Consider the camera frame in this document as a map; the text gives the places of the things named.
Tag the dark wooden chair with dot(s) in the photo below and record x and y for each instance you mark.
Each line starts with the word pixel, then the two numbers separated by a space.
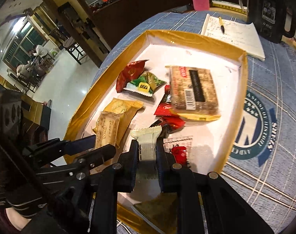
pixel 75 50

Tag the red black candy packet lower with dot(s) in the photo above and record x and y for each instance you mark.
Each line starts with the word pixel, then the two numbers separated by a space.
pixel 169 124

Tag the clear red printed packet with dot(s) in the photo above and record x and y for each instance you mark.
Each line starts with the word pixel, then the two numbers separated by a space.
pixel 180 148

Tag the beige pastry snack pack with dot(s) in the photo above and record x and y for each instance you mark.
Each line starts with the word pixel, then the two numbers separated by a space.
pixel 106 129

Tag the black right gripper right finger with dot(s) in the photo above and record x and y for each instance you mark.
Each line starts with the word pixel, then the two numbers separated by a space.
pixel 166 174

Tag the white open notebook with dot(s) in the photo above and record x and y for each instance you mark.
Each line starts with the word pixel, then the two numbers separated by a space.
pixel 243 36

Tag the yellow-rimmed cardboard tray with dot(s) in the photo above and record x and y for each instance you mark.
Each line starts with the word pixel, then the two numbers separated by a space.
pixel 203 199

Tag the yellow measuring tape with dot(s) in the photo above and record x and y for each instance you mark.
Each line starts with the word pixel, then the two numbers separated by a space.
pixel 230 6

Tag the dark red foil packet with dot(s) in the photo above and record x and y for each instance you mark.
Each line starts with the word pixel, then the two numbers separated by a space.
pixel 132 71

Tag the dark wooden cabinet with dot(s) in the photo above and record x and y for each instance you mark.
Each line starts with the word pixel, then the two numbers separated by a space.
pixel 115 20

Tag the white wafer snack packet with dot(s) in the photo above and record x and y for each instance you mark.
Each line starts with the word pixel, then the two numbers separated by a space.
pixel 147 138

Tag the blue plaid tablecloth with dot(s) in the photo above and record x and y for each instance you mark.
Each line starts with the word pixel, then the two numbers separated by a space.
pixel 264 173

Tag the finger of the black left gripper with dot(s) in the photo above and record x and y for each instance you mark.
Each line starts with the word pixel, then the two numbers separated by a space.
pixel 94 154
pixel 53 149

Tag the black yellow pen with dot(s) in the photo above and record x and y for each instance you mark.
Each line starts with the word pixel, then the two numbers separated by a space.
pixel 221 24

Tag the brown cracker pack with barcode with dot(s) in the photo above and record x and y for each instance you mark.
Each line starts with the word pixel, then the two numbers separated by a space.
pixel 193 94

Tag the black electric kettle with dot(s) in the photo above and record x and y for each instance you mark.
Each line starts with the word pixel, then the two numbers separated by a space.
pixel 269 17

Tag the left hand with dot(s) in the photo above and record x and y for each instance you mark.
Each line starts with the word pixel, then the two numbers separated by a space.
pixel 16 220

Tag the yellow snack packet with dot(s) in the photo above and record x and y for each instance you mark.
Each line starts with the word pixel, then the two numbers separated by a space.
pixel 126 109

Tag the red black candy packet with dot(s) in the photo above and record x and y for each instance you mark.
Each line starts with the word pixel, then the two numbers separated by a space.
pixel 169 124
pixel 164 107

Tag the green white snack packet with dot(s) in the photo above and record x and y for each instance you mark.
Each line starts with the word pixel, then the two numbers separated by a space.
pixel 146 84

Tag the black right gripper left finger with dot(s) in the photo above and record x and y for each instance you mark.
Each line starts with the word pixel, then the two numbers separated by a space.
pixel 127 173

